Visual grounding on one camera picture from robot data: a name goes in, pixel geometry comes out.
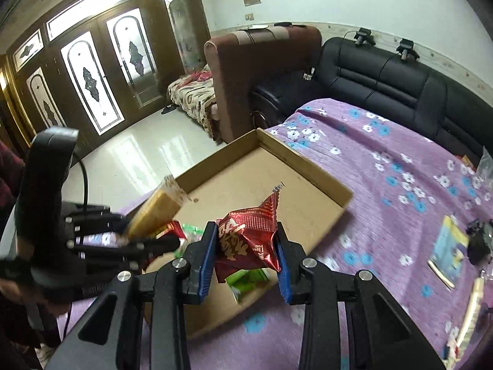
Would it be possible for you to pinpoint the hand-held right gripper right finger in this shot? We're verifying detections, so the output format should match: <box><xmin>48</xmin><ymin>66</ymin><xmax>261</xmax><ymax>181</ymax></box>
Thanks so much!
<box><xmin>271</xmin><ymin>224</ymin><xmax>447</xmax><ymax>370</ymax></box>

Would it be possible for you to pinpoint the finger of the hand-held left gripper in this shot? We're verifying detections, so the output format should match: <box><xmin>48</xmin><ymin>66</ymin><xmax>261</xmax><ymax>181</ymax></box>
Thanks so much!
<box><xmin>67</xmin><ymin>235</ymin><xmax>181</xmax><ymax>271</ymax></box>
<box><xmin>63</xmin><ymin>204</ymin><xmax>133</xmax><ymax>240</ymax></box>

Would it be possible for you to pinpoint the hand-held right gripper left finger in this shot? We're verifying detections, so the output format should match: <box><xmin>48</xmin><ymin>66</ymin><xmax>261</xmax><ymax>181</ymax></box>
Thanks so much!
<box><xmin>46</xmin><ymin>221</ymin><xmax>220</xmax><ymax>370</ymax></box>

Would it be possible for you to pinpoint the green snack packet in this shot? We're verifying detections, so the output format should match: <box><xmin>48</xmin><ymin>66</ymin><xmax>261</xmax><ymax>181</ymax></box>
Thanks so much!
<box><xmin>173</xmin><ymin>224</ymin><xmax>206</xmax><ymax>258</ymax></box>
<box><xmin>225</xmin><ymin>268</ymin><xmax>271</xmax><ymax>306</ymax></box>

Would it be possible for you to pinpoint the red packet with gold label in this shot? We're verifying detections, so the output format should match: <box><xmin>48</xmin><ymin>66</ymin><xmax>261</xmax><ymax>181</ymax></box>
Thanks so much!
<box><xmin>154</xmin><ymin>220</ymin><xmax>188</xmax><ymax>257</ymax></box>

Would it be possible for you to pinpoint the tan wafer packet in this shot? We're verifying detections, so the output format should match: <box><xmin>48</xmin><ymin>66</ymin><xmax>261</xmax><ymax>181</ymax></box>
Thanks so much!
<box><xmin>123</xmin><ymin>175</ymin><xmax>190</xmax><ymax>240</ymax></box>

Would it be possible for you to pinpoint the dark red snack packet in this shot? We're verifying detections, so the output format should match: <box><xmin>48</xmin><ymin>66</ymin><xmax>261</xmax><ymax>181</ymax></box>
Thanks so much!
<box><xmin>214</xmin><ymin>182</ymin><xmax>286</xmax><ymax>284</ymax></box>

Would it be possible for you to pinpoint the shallow cardboard box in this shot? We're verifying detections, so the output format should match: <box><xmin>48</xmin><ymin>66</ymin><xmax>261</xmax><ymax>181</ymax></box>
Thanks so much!
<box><xmin>119</xmin><ymin>128</ymin><xmax>354</xmax><ymax>340</ymax></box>

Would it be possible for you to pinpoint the long beige biscuit packet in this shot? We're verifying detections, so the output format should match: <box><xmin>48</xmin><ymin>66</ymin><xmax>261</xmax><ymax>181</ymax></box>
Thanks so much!
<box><xmin>454</xmin><ymin>275</ymin><xmax>487</xmax><ymax>351</ymax></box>

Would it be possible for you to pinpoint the person's left hand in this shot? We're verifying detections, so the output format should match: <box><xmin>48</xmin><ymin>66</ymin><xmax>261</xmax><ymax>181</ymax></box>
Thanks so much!
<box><xmin>0</xmin><ymin>275</ymin><xmax>72</xmax><ymax>315</ymax></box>

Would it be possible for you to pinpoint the purple floral tablecloth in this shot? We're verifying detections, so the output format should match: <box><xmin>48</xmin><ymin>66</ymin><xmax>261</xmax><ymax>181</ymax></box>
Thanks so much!
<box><xmin>69</xmin><ymin>98</ymin><xmax>493</xmax><ymax>370</ymax></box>

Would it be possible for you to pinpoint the wooden door with glass panels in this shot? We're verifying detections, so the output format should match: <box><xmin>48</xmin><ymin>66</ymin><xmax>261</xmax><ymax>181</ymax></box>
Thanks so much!
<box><xmin>6</xmin><ymin>0</ymin><xmax>212</xmax><ymax>153</ymax></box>

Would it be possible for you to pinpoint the floral printed blanket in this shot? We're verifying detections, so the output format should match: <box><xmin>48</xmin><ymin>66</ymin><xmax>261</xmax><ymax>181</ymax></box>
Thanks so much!
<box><xmin>167</xmin><ymin>65</ymin><xmax>221</xmax><ymax>140</ymax></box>

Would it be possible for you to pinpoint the thin booklet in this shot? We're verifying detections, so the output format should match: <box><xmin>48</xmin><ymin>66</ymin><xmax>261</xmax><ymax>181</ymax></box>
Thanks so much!
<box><xmin>427</xmin><ymin>216</ymin><xmax>471</xmax><ymax>290</ymax></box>

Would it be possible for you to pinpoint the black round holder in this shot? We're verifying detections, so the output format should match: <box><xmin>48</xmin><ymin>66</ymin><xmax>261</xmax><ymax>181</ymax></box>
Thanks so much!
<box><xmin>465</xmin><ymin>219</ymin><xmax>493</xmax><ymax>266</ymax></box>

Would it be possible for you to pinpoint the brown armchair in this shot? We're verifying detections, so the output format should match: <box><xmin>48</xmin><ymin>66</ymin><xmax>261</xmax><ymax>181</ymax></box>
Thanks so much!
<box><xmin>204</xmin><ymin>25</ymin><xmax>323</xmax><ymax>146</ymax></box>

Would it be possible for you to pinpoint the black leather sofa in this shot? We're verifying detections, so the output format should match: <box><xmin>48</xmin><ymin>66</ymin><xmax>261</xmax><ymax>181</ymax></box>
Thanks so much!
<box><xmin>250</xmin><ymin>36</ymin><xmax>493</xmax><ymax>174</ymax></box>

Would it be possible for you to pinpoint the clear plastic bag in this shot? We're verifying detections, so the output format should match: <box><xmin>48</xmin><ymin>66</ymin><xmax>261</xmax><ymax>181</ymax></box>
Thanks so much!
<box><xmin>475</xmin><ymin>146</ymin><xmax>493</xmax><ymax>186</ymax></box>

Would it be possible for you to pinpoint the black clamp device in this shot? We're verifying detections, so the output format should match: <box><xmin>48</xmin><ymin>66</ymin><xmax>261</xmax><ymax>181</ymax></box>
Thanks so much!
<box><xmin>353</xmin><ymin>28</ymin><xmax>377</xmax><ymax>47</ymax></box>
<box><xmin>397</xmin><ymin>39</ymin><xmax>420</xmax><ymax>61</ymax></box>

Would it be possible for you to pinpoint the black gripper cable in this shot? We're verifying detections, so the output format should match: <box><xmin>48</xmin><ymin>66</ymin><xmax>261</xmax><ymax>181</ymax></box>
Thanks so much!
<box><xmin>71</xmin><ymin>150</ymin><xmax>90</xmax><ymax>206</ymax></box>

